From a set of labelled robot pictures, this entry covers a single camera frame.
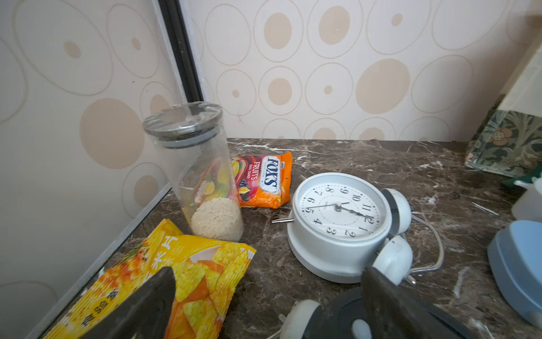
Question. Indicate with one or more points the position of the yellow chips snack bag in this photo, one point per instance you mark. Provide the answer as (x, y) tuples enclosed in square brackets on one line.
[(206, 272)]

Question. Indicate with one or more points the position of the orange Fox's candy bag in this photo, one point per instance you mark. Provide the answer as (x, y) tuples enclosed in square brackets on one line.
[(263, 181)]

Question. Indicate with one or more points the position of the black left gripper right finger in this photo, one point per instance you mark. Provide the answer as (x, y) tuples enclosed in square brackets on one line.
[(392, 313)]

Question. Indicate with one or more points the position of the black-backed white twin-bell clock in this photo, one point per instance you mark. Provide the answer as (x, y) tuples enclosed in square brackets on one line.
[(344, 317)]

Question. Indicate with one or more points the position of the white twin-bell alarm clock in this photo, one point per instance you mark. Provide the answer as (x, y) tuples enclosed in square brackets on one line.
[(341, 225)]

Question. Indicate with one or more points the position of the small white round clock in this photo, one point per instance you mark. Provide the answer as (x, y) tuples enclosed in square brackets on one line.
[(528, 206)]

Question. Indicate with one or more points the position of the black vertical frame post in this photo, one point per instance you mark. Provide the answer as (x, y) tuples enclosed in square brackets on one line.
[(179, 42)]

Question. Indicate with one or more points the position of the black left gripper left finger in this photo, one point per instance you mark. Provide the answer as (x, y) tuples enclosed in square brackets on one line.
[(145, 314)]

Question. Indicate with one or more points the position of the canvas tote bag green handles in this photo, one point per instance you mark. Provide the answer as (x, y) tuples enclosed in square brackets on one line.
[(509, 140)]

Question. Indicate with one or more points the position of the light blue square clock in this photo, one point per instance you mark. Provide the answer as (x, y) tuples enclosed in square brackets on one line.
[(514, 255)]

